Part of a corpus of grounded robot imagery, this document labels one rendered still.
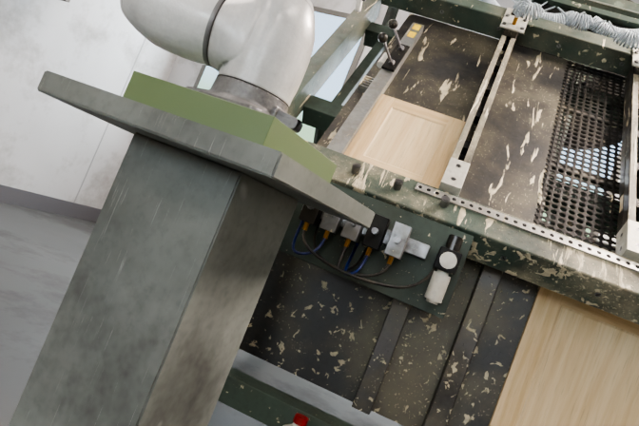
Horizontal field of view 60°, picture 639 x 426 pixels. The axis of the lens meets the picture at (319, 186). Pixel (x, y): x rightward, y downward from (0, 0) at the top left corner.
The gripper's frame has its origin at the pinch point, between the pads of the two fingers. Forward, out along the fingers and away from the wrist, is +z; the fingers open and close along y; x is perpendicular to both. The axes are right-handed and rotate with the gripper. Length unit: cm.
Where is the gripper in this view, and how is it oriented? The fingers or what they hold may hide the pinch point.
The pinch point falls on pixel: (359, 0)
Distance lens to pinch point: 196.2
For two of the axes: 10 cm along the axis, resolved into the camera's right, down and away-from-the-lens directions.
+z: -1.6, 9.0, 4.0
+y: -9.5, -2.6, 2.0
